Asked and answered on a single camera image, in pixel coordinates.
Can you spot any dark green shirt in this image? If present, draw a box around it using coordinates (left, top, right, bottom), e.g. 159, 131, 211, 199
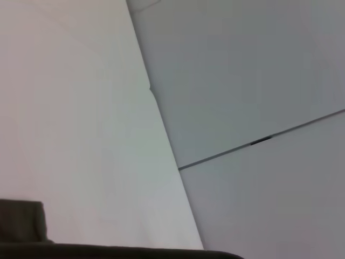
0, 199, 245, 259

